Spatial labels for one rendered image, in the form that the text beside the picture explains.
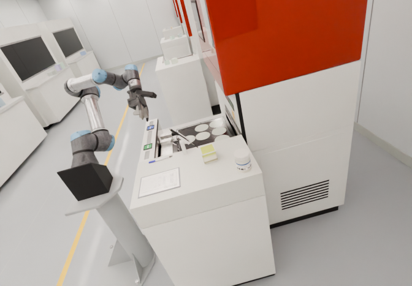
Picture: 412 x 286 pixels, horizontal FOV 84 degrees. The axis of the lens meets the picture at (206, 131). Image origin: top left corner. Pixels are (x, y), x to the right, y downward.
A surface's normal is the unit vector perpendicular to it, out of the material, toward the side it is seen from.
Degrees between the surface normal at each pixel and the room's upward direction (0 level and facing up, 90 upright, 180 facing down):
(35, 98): 90
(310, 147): 90
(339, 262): 0
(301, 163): 90
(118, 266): 0
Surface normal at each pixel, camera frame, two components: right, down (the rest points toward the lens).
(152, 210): 0.15, 0.49
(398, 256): -0.22, -0.83
